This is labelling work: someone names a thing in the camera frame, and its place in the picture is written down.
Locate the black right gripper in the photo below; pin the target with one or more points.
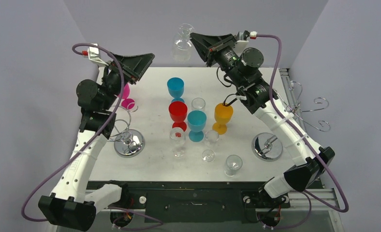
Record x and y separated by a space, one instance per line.
216 50

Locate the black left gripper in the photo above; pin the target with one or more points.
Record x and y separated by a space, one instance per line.
134 67

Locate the blue plastic wine glass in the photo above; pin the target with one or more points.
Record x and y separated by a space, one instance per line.
175 87

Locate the clear glass tumbler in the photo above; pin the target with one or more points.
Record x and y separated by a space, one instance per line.
198 104

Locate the red plastic wine glass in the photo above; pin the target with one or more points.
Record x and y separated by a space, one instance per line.
178 112

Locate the orange plastic wine glass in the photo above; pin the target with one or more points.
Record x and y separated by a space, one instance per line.
222 116

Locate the teal wine glass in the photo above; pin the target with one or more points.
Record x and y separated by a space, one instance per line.
196 123

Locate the clear patterned wine glass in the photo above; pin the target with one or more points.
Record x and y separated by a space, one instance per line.
177 140

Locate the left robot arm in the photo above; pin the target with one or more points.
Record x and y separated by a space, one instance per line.
88 144

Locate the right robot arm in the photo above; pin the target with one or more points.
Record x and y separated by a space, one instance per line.
309 157

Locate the pink plastic wine glass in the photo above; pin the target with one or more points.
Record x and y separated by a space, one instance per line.
127 102

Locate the chrome left wine glass rack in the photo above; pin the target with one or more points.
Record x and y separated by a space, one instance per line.
127 142

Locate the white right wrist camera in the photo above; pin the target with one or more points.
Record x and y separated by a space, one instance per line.
242 40

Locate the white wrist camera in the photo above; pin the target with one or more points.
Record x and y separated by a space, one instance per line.
242 40
93 54

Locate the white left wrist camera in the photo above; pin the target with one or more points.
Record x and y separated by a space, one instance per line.
93 54

